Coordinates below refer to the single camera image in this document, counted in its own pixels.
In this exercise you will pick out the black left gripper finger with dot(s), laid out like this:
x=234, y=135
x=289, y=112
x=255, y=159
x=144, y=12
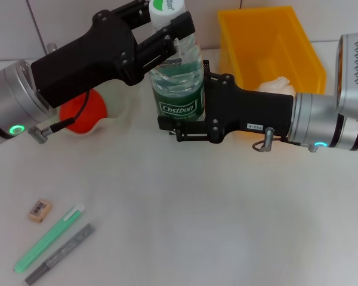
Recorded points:
x=182, y=25

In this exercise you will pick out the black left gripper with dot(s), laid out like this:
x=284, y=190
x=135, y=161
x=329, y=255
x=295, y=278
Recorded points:
x=86, y=62

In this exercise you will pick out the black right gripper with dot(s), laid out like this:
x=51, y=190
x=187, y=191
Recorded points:
x=247, y=110

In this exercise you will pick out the clear green-label water bottle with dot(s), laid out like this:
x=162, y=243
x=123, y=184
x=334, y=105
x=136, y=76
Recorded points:
x=176, y=89

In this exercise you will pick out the white paper ball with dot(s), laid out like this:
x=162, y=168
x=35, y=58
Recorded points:
x=279, y=85

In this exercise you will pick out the red-orange toy orange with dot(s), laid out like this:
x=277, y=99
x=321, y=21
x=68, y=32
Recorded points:
x=95, y=110

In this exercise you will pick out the mint green pen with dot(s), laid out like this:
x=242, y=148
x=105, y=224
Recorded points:
x=47, y=241

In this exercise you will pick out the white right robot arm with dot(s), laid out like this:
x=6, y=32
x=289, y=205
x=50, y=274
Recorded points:
x=319, y=119

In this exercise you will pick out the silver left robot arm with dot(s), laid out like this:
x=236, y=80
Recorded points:
x=9, y=98

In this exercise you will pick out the black mesh pen holder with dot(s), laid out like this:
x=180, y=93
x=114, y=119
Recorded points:
x=206, y=66

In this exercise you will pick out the green glass fruit plate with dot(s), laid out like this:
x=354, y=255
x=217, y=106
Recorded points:
x=122, y=104

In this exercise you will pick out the beige eraser with barcode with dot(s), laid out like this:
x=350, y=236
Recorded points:
x=40, y=211

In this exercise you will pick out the grey marker pen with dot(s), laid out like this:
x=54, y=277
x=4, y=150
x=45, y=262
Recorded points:
x=65, y=248

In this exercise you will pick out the right gripper silver plug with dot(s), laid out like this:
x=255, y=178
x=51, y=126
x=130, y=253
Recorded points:
x=268, y=139

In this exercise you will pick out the gripper silver plug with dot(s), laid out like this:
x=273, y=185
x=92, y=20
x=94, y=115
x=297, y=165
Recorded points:
x=51, y=48
x=268, y=139

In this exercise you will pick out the yellow plastic bin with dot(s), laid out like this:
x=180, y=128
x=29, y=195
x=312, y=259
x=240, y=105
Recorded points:
x=271, y=44

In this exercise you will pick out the left gripper silver plug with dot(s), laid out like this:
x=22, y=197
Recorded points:
x=51, y=48

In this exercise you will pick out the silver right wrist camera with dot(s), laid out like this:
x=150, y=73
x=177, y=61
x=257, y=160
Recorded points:
x=353, y=74

